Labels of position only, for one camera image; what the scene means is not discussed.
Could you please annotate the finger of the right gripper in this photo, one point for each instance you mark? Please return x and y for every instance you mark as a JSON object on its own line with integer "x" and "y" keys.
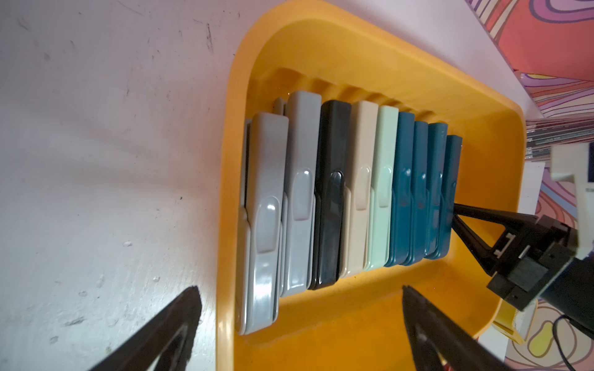
{"x": 495, "y": 258}
{"x": 496, "y": 214}

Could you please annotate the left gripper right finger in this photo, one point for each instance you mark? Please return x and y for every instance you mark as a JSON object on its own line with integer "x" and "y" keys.
{"x": 434, "y": 337}

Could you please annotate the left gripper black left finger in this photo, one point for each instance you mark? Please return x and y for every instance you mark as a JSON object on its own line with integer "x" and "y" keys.
{"x": 163, "y": 343}

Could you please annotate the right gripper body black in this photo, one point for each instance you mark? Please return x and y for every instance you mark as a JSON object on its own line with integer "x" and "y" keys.
{"x": 536, "y": 259}

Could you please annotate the teal pliers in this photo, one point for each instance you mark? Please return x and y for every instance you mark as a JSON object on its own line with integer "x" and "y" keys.
{"x": 453, "y": 148}
{"x": 419, "y": 193}
{"x": 401, "y": 191}
{"x": 437, "y": 134}

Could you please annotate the light green pliers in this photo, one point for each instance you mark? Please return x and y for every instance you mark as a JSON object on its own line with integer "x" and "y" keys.
{"x": 381, "y": 188}

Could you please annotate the beige pruning pliers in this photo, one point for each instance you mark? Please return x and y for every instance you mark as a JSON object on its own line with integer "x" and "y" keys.
{"x": 358, "y": 173}

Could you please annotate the black pruning pliers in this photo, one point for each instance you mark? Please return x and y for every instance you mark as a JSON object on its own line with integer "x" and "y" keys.
{"x": 329, "y": 183}

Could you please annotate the grey pruning pliers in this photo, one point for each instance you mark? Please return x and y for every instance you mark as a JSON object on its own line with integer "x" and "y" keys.
{"x": 262, "y": 184}
{"x": 303, "y": 111}

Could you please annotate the yellow plastic storage tray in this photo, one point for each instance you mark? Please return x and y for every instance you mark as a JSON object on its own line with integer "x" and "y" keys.
{"x": 358, "y": 324}

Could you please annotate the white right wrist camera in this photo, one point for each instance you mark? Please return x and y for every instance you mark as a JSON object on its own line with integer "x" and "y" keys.
{"x": 574, "y": 163}

